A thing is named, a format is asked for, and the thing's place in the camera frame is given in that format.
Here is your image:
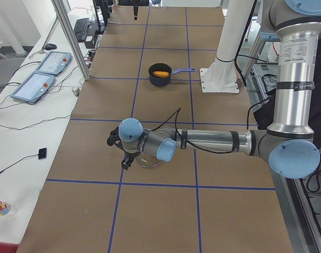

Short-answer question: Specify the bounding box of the glass pot lid blue knob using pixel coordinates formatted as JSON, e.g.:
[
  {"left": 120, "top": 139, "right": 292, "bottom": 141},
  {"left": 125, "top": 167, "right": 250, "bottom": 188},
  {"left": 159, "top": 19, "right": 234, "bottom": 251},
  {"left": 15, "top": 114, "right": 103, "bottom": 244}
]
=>
[{"left": 136, "top": 153, "right": 161, "bottom": 169}]

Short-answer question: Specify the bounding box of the orange yellow toy corn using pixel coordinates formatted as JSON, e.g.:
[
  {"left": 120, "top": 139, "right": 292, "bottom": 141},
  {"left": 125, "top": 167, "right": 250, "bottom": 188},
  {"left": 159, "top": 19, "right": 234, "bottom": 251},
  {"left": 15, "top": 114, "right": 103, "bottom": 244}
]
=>
[{"left": 152, "top": 71, "right": 170, "bottom": 78}]

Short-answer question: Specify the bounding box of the dark blue cooking pot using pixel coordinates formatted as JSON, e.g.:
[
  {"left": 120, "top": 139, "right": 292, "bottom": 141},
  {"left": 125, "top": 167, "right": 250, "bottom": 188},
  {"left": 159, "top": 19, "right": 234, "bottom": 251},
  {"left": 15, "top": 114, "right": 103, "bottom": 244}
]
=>
[{"left": 148, "top": 63, "right": 196, "bottom": 87}]

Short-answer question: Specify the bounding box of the black computer keyboard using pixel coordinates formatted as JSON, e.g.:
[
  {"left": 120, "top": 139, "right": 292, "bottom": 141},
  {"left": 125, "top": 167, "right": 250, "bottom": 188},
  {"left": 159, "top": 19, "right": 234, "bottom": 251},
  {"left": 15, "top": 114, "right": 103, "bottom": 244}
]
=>
[{"left": 74, "top": 18, "right": 90, "bottom": 42}]

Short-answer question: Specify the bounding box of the small black square device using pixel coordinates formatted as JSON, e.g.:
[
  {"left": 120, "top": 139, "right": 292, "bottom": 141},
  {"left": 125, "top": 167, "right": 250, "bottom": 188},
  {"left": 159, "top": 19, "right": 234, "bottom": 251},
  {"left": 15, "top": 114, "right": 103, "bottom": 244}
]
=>
[{"left": 38, "top": 148, "right": 47, "bottom": 160}]

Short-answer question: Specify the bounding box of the black computer mouse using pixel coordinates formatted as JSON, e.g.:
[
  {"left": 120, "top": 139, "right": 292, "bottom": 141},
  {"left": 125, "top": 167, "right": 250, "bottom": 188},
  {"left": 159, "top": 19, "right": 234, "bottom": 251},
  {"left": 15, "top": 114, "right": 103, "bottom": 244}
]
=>
[{"left": 45, "top": 43, "right": 57, "bottom": 51}]

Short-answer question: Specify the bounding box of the upper blue teach pendant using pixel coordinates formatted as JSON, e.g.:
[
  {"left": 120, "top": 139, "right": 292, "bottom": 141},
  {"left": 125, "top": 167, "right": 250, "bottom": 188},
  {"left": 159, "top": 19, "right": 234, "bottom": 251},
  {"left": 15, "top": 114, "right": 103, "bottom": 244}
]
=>
[{"left": 35, "top": 51, "right": 72, "bottom": 76}]

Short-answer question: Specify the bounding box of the blue teach pendant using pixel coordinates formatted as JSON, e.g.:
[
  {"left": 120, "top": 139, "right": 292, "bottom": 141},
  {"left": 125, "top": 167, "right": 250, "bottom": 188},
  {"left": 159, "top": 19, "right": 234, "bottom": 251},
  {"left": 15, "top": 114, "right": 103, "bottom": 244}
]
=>
[
  {"left": 11, "top": 72, "right": 55, "bottom": 103},
  {"left": 35, "top": 51, "right": 72, "bottom": 76}
]

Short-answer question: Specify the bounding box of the lower blue teach pendant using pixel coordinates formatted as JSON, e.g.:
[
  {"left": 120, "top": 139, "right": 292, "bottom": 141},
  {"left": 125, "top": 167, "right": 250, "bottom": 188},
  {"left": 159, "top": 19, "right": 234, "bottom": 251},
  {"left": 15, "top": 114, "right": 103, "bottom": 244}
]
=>
[{"left": 11, "top": 72, "right": 55, "bottom": 103}]

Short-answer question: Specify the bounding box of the red labelled plastic bottle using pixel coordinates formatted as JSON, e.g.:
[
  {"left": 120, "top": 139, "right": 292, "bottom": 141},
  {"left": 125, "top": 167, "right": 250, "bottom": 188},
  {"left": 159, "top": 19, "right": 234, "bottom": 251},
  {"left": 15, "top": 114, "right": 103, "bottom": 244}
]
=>
[{"left": 0, "top": 200, "right": 17, "bottom": 217}]

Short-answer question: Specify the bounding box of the person in black jacket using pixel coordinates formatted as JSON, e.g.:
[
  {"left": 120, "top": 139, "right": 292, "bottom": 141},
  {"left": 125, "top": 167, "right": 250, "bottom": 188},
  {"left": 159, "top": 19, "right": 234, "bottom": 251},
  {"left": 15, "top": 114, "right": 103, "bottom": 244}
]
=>
[{"left": 254, "top": 33, "right": 321, "bottom": 148}]

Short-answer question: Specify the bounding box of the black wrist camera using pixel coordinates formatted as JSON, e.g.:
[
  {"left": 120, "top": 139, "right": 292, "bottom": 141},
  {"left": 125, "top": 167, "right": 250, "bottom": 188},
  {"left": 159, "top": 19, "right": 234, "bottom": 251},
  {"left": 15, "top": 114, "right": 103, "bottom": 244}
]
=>
[{"left": 106, "top": 127, "right": 121, "bottom": 147}]

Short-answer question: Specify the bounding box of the aluminium frame post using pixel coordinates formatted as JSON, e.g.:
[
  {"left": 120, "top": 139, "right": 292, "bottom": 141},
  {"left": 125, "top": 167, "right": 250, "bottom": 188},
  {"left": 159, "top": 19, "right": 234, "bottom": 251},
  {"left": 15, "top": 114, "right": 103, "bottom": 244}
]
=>
[{"left": 51, "top": 0, "right": 90, "bottom": 81}]

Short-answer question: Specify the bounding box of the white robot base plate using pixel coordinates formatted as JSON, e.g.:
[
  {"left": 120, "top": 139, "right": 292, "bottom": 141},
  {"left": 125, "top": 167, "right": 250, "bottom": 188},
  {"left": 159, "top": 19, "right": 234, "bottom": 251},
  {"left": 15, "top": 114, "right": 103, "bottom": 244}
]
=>
[{"left": 200, "top": 0, "right": 256, "bottom": 93}]

